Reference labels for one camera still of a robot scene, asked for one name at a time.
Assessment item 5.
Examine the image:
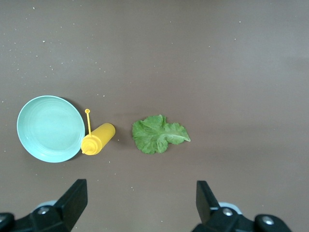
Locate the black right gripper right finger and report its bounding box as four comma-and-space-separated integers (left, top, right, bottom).
193, 180, 257, 232

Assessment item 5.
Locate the mint green plate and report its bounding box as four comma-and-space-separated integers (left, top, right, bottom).
16, 95, 86, 163

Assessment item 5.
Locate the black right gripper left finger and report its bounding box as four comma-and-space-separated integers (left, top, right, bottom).
14, 178, 88, 232

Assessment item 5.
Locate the yellow squeeze bottle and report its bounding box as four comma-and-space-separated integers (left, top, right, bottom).
81, 108, 116, 156

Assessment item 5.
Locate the green lettuce leaf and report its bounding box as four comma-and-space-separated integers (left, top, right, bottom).
131, 114, 192, 155

